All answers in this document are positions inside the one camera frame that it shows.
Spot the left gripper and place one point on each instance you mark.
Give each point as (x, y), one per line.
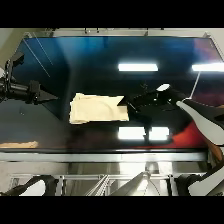
(34, 92)

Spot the cream T-shirt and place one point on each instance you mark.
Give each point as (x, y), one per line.
(96, 110)

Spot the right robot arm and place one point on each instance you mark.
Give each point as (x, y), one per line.
(206, 124)

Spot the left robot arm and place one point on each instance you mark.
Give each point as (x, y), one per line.
(15, 89)

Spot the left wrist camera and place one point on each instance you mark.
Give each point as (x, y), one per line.
(15, 60)

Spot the silver frame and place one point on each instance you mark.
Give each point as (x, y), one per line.
(100, 157)

